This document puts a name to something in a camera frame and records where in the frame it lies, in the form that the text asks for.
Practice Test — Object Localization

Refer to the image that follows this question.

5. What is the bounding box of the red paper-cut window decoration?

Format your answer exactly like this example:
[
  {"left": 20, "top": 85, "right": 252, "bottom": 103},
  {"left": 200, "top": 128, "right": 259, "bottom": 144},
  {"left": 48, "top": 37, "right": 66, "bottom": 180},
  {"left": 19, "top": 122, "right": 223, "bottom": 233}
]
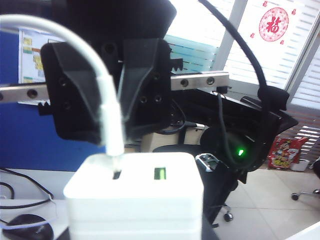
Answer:
[{"left": 249, "top": 0, "right": 298, "bottom": 46}]

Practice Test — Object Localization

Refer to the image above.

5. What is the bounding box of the silver black handheld device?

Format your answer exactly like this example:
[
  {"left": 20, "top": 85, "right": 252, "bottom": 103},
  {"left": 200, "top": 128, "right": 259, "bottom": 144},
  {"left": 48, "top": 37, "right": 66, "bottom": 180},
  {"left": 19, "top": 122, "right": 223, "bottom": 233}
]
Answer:
[{"left": 194, "top": 153, "right": 221, "bottom": 173}]

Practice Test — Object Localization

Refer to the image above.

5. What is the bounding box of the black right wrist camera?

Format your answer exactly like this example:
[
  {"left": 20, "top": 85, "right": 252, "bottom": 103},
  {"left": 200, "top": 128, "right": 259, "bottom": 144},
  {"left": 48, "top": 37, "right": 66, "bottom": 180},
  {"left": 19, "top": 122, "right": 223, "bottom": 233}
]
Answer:
[{"left": 51, "top": 0, "right": 178, "bottom": 45}]

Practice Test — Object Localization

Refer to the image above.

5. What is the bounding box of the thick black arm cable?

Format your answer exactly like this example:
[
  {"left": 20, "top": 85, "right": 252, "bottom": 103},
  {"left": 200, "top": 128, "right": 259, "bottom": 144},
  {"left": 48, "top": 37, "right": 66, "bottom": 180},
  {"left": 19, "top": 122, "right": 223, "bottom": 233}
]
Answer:
[{"left": 198, "top": 0, "right": 291, "bottom": 112}]

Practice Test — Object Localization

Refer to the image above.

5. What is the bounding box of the black office chair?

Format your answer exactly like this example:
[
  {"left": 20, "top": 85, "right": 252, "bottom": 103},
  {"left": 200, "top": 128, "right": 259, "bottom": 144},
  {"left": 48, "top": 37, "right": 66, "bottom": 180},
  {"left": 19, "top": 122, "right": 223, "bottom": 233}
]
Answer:
[{"left": 152, "top": 122, "right": 238, "bottom": 228}]

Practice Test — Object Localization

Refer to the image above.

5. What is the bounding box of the frosted teal glass panel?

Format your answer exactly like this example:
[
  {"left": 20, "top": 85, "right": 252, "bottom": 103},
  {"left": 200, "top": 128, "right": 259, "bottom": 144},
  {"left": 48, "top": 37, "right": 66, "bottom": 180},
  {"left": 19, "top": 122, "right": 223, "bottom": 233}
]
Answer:
[{"left": 163, "top": 34, "right": 219, "bottom": 74}]

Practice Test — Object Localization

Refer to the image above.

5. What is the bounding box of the white Type-C charging cable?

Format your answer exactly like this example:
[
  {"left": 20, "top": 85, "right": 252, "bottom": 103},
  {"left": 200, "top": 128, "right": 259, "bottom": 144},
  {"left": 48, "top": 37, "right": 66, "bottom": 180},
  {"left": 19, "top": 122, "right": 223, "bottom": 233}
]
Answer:
[{"left": 0, "top": 13, "right": 126, "bottom": 180}]

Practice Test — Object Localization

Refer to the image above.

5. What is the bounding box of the black desk cable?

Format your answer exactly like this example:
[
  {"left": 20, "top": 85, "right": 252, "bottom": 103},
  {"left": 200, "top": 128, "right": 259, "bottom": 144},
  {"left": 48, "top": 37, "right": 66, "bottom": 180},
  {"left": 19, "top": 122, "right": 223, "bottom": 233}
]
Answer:
[{"left": 0, "top": 167, "right": 55, "bottom": 210}]

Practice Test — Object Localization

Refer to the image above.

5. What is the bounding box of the red printed snack bag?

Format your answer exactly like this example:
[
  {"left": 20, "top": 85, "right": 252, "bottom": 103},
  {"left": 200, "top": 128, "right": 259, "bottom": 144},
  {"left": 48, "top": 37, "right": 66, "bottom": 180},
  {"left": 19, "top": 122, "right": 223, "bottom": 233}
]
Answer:
[{"left": 267, "top": 136, "right": 310, "bottom": 171}]

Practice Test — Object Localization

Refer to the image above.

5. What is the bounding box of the white USB charger block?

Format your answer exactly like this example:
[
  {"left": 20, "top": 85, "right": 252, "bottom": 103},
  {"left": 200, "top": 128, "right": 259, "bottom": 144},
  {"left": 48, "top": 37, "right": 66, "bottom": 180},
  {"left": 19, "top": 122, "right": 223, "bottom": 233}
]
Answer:
[{"left": 63, "top": 151, "right": 204, "bottom": 240}]

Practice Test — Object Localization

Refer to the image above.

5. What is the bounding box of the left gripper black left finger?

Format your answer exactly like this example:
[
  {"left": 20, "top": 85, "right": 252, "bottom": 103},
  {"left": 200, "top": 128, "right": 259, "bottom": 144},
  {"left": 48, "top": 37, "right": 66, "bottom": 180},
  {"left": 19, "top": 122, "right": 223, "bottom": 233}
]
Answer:
[{"left": 56, "top": 223, "right": 72, "bottom": 240}]

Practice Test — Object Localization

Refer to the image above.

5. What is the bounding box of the black computer mouse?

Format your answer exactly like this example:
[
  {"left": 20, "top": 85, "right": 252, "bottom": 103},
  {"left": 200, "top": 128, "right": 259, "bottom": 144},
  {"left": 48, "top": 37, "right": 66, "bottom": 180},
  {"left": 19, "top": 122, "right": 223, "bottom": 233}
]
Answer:
[{"left": 1, "top": 213, "right": 55, "bottom": 240}]

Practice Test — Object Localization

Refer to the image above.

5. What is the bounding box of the lit computer screen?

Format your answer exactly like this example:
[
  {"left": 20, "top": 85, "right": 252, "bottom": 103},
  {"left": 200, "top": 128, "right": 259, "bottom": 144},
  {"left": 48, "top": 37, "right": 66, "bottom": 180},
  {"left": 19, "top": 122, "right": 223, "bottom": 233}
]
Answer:
[{"left": 17, "top": 26, "right": 68, "bottom": 85}]

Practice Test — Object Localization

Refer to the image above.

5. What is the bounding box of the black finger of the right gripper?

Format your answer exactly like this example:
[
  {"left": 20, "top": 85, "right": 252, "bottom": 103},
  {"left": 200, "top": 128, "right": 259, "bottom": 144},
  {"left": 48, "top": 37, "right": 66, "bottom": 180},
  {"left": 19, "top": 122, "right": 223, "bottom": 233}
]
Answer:
[
  {"left": 37, "top": 41, "right": 107, "bottom": 146},
  {"left": 117, "top": 37, "right": 185, "bottom": 140}
]

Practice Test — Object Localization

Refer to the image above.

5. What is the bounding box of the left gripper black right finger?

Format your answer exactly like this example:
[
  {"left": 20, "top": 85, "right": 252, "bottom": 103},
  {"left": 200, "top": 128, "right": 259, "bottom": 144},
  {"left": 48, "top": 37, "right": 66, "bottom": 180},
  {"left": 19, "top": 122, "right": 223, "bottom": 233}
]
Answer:
[{"left": 200, "top": 212, "right": 221, "bottom": 240}]

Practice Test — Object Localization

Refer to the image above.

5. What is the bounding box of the chair base with caster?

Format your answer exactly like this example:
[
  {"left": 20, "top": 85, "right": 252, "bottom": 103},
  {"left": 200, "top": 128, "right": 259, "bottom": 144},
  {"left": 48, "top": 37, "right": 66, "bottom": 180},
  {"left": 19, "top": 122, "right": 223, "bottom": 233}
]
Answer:
[{"left": 291, "top": 187, "right": 320, "bottom": 201}]

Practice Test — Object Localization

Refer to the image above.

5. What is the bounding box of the small white pot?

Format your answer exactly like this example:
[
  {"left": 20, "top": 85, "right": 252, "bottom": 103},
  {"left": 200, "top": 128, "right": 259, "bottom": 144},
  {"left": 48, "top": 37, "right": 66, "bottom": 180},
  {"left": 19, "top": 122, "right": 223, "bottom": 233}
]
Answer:
[{"left": 290, "top": 158, "right": 311, "bottom": 172}]

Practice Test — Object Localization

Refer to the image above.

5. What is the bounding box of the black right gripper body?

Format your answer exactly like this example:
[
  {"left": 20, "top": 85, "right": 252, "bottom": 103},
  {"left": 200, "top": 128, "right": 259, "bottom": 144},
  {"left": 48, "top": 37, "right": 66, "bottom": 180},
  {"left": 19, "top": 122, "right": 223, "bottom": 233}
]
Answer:
[{"left": 0, "top": 71, "right": 300, "bottom": 187}]

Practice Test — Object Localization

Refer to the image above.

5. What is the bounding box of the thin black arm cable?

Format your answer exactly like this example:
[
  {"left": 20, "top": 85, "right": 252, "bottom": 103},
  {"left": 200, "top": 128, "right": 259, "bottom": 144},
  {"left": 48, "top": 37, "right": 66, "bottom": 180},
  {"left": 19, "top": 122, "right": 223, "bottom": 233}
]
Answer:
[{"left": 216, "top": 92, "right": 241, "bottom": 165}]

